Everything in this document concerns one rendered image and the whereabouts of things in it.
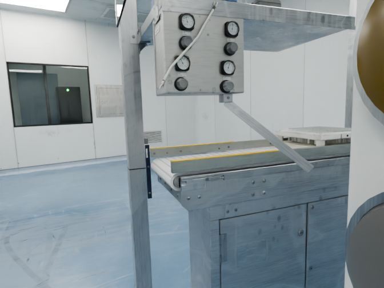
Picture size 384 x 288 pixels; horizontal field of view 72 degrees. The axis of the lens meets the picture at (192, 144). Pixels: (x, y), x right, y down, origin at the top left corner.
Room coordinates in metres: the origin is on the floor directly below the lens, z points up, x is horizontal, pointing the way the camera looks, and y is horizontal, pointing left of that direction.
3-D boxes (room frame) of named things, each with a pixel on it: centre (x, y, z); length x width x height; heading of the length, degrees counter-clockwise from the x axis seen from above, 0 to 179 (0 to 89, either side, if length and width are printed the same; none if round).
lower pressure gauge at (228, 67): (0.70, -0.10, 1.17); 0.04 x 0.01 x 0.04; 110
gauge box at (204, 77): (0.74, -0.03, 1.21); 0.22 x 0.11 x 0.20; 110
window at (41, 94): (5.23, 2.64, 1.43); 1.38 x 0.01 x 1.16; 122
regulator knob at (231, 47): (0.70, -0.11, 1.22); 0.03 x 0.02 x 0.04; 110
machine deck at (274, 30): (0.94, -0.17, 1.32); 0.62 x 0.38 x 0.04; 110
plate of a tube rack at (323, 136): (1.05, -0.51, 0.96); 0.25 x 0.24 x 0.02; 20
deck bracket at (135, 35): (0.92, 0.18, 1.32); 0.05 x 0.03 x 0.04; 20
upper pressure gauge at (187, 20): (0.67, 0.00, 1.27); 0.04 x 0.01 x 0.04; 110
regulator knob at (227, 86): (0.70, -0.10, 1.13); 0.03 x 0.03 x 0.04; 20
